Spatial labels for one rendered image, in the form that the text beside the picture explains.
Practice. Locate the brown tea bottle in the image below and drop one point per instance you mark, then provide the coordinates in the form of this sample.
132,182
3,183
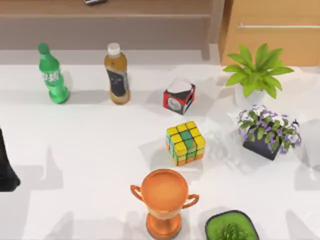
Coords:
117,80

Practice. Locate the green leafy plant white pot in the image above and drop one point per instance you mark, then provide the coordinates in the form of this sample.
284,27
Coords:
256,72

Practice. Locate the dark object on shelf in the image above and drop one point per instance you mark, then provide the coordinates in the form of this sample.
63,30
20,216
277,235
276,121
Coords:
95,1

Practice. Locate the red black white cube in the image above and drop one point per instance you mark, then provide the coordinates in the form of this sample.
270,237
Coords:
178,96

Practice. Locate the green plant in black pot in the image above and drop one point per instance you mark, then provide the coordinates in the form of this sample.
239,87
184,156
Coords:
231,226

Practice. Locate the orange trophy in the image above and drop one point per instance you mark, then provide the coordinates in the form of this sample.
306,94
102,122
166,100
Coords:
163,192

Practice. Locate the yellow green puzzle cube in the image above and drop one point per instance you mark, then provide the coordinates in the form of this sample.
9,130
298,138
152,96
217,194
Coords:
186,143

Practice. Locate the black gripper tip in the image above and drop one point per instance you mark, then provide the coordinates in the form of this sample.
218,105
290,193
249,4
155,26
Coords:
6,170

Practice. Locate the open wooden shelf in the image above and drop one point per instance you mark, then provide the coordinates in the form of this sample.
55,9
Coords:
107,22

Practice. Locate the purple flower plant black pot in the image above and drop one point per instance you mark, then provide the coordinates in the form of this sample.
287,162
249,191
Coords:
268,131

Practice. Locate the wooden cupboard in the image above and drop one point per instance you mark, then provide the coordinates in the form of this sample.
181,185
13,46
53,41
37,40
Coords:
270,32

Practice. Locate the green bottle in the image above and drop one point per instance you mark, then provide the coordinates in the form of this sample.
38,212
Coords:
53,77

